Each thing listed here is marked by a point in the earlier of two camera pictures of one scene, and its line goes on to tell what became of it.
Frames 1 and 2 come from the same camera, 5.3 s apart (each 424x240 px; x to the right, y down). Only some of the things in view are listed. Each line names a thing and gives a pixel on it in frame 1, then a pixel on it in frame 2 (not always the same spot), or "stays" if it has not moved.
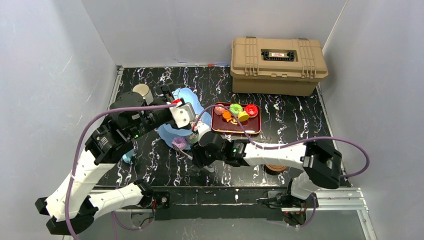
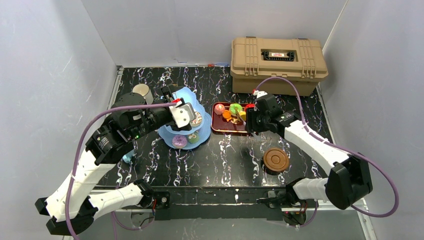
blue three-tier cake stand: [168, 132] stays
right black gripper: [197, 156] -> [253, 123]
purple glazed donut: [180, 142] stays
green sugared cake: [193, 138] stays
